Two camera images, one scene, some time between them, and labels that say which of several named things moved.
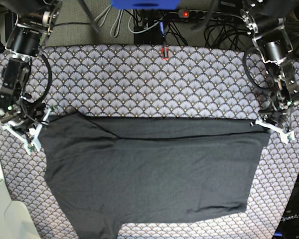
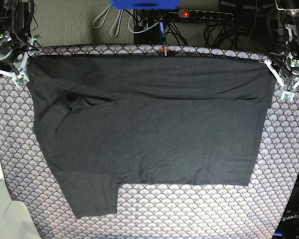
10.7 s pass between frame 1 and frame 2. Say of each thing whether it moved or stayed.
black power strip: stayed
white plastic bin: stayed
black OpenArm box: stayed
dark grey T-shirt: moved
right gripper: moved
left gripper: moved
